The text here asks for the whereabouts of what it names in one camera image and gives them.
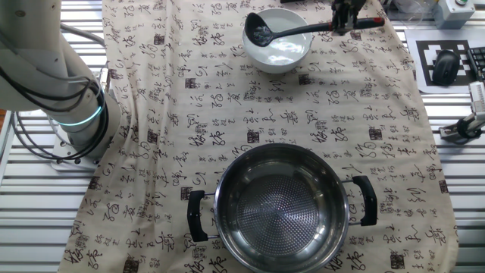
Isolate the black ladle with red ring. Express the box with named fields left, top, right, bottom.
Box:
left=244, top=12, right=386, bottom=49

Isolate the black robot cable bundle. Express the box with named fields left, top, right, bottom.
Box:
left=0, top=64, right=110, bottom=162

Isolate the steel pot with black handles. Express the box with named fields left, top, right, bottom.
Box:
left=186, top=143, right=379, bottom=273

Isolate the beige calligraphy print tablecloth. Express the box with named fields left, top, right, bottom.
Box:
left=56, top=0, right=459, bottom=273

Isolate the white ceramic bowl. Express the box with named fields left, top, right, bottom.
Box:
left=241, top=7, right=314, bottom=74

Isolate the black silver camera mount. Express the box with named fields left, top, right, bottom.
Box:
left=438, top=115, right=485, bottom=146

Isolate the black keyboard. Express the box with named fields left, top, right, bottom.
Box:
left=466, top=45, right=485, bottom=83

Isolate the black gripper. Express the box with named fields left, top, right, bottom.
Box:
left=331, top=0, right=368, bottom=37

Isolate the grey box with green button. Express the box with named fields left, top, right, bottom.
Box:
left=433, top=0, right=476, bottom=30

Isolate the black computer mouse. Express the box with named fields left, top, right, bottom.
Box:
left=431, top=49, right=462, bottom=86

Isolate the clear plastic cup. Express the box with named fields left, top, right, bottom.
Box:
left=390, top=0, right=429, bottom=20

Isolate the white sheet with black marker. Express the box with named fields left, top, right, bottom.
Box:
left=403, top=29, right=485, bottom=95

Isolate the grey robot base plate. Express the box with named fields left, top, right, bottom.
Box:
left=48, top=113, right=111, bottom=172

